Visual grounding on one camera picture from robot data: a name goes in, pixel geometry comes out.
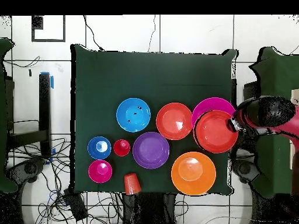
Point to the large pink bowl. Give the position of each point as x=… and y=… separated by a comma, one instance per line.
x=210, y=105

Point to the large orange bowl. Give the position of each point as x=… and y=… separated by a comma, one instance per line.
x=201, y=184

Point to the small dark blue bowl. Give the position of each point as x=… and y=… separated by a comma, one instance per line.
x=93, y=149

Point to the black stand post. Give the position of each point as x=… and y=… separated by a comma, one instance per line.
x=44, y=105

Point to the dark green table cloth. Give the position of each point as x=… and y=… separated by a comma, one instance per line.
x=151, y=77

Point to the orange cup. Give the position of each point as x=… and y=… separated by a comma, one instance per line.
x=132, y=184

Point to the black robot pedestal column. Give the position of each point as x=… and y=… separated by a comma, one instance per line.
x=151, y=207

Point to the black power adapter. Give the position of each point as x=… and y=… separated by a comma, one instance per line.
x=76, y=206

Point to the black square floor frame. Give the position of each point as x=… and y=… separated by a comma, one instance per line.
x=37, y=23

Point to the light blue bowl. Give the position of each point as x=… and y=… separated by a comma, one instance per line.
x=133, y=116

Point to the red cup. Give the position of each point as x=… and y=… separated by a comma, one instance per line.
x=121, y=149

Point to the purple bowl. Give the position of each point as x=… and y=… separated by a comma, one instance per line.
x=150, y=150

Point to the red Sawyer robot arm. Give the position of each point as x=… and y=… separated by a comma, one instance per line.
x=268, y=114

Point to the small pink bowl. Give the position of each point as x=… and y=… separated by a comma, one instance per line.
x=95, y=175

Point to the white box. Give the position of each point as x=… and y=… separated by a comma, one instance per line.
x=295, y=95
x=291, y=156

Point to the green cloth neighbouring table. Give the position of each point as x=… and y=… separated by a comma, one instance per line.
x=273, y=163
x=3, y=116

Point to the red-orange bowl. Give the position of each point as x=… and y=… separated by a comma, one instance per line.
x=212, y=133
x=174, y=121

